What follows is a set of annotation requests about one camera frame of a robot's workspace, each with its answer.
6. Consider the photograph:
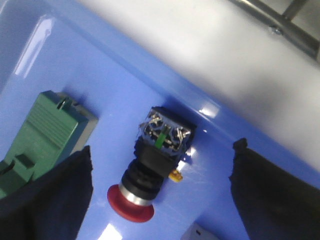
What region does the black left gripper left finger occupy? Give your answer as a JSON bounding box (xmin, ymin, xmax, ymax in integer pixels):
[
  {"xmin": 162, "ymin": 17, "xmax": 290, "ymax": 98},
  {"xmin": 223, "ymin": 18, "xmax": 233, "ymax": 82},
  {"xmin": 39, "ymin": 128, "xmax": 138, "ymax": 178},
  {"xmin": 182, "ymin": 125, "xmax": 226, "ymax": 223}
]
[{"xmin": 0, "ymin": 145, "xmax": 93, "ymax": 240}]

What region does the white electrical connector block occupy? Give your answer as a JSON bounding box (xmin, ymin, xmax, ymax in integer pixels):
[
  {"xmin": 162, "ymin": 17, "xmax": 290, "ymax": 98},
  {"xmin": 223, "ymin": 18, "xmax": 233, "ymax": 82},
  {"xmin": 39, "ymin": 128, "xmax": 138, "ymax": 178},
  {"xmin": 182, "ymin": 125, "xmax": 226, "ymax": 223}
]
[{"xmin": 180, "ymin": 222, "xmax": 219, "ymax": 240}]

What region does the grey metal rack frame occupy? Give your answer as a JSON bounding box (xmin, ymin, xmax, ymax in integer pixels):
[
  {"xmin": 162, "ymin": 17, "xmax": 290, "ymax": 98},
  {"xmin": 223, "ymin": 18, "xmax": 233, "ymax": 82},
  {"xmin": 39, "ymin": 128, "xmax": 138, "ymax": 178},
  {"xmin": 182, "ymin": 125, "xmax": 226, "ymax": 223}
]
[{"xmin": 232, "ymin": 0, "xmax": 320, "ymax": 62}]

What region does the red emergency stop button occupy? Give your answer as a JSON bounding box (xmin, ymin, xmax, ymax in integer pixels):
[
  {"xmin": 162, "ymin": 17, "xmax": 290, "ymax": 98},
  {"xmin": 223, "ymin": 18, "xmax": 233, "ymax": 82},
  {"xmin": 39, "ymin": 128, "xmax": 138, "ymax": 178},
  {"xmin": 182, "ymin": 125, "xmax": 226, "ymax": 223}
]
[{"xmin": 107, "ymin": 106, "xmax": 196, "ymax": 223}]

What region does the blue plastic tray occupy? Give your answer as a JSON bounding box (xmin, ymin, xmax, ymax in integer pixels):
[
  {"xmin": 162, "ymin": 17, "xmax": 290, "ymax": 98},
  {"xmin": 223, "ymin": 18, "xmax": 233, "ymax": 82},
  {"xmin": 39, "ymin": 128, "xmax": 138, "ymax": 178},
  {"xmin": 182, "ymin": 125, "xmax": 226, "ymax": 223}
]
[{"xmin": 0, "ymin": 0, "xmax": 320, "ymax": 240}]

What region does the green terminal block module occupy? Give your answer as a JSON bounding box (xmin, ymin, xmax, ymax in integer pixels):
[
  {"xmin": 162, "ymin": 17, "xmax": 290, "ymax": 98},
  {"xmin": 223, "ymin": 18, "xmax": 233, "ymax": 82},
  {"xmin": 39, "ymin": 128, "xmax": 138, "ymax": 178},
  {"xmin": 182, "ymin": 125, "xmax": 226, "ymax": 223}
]
[{"xmin": 0, "ymin": 90, "xmax": 98, "ymax": 198}]

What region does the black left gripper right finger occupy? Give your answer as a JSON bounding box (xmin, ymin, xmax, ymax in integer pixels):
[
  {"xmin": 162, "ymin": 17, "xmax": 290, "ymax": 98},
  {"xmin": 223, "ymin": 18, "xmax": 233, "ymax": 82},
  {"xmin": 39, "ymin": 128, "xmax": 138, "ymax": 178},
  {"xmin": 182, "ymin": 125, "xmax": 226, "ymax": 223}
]
[{"xmin": 229, "ymin": 138, "xmax": 320, "ymax": 240}]

